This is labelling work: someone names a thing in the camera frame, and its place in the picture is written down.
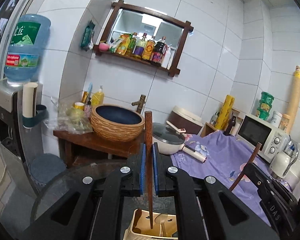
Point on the clear plastic bag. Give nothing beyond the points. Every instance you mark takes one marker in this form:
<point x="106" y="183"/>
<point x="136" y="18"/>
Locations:
<point x="64" y="116"/>

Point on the round grey stool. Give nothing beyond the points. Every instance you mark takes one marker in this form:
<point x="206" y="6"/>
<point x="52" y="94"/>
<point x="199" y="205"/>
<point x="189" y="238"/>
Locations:
<point x="45" y="167"/>

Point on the woven brown basin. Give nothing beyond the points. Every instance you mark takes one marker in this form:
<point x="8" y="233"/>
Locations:
<point x="116" y="123"/>

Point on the yellow foil roll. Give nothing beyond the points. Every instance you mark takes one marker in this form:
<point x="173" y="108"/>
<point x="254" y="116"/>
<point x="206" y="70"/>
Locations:
<point x="224" y="114"/>

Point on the blue water jug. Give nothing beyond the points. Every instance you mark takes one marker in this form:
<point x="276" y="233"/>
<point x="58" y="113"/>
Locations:
<point x="26" y="46"/>

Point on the yellow soap dispenser bottle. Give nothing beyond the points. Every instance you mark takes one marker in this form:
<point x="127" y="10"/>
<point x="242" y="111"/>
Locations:
<point x="98" y="97"/>

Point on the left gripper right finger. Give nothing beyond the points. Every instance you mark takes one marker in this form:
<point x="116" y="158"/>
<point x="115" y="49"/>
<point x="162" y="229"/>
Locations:
<point x="170" y="181"/>

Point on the purple label oil bottle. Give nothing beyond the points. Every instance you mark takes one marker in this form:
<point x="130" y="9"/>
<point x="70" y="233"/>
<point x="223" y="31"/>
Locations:
<point x="140" y="46"/>

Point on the dark brown glass bottle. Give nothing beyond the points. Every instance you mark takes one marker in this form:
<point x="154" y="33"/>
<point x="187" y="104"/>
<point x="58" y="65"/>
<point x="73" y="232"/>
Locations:
<point x="231" y="124"/>

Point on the dark soy sauce bottle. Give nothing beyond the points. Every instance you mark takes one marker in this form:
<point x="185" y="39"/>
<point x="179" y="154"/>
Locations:
<point x="159" y="51"/>

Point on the tall beige rolled mat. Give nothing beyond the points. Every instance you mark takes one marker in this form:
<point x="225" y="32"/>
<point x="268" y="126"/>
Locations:
<point x="294" y="99"/>

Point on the grey water dispenser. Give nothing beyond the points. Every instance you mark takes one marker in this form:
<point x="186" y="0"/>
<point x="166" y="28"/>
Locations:
<point x="19" y="146"/>

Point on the wooden framed mirror shelf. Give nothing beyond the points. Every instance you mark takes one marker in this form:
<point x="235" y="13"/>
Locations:
<point x="128" y="22"/>

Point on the green hanging packet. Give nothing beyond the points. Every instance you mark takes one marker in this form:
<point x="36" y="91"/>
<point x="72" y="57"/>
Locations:
<point x="87" y="39"/>

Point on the white microwave oven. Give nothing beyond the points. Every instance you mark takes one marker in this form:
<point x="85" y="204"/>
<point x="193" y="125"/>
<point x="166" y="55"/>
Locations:
<point x="254" y="130"/>

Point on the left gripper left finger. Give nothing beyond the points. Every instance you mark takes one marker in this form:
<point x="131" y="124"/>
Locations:
<point x="126" y="181"/>

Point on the paper cup stack holder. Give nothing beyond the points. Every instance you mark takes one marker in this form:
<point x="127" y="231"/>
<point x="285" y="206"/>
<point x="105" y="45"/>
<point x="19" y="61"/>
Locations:
<point x="33" y="113"/>

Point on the brown white rice cooker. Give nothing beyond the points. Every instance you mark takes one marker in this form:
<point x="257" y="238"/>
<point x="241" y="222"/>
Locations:
<point x="182" y="118"/>

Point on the wooden spoon in holder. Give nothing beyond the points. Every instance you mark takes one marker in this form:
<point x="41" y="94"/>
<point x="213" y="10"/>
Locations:
<point x="160" y="220"/>

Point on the green cup stack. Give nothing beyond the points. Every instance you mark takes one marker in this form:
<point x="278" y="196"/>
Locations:
<point x="265" y="105"/>

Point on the bamboo style faucet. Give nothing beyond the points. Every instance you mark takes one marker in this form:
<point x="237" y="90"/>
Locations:
<point x="140" y="103"/>

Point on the dark wooden side table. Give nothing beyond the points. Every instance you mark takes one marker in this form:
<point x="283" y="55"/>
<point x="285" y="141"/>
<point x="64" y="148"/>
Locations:
<point x="80" y="149"/>

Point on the white electric kettle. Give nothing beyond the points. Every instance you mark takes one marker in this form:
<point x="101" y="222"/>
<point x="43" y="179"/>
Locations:
<point x="284" y="160"/>

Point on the cream frying pan with lid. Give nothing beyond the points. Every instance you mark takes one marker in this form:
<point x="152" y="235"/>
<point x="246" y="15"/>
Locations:
<point x="170" y="142"/>

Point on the yellow label oil bottle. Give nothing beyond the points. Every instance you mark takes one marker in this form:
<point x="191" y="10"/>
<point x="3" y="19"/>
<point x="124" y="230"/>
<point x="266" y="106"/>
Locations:
<point x="148" y="49"/>

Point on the brown wooden chopstick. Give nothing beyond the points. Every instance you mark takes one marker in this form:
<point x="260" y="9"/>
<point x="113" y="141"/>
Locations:
<point x="149" y="163"/>
<point x="250" y="161"/>

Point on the pink small bowl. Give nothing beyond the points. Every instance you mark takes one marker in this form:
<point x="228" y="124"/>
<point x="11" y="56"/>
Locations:
<point x="103" y="46"/>

